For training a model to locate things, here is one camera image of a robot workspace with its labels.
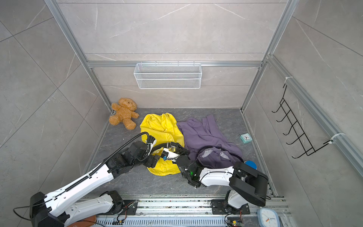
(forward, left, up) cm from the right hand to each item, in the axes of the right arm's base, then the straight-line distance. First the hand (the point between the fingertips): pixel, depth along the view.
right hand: (180, 143), depth 80 cm
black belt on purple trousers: (+2, -25, -10) cm, 27 cm away
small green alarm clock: (+12, -46, -14) cm, 50 cm away
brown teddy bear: (+33, +44, -7) cm, 56 cm away
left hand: (-5, +14, 0) cm, 15 cm away
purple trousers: (+7, -16, -11) cm, 21 cm away
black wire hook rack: (-7, -57, +15) cm, 59 cm away
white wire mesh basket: (+49, +9, +14) cm, 51 cm away
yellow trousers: (+20, +13, -11) cm, 26 cm away
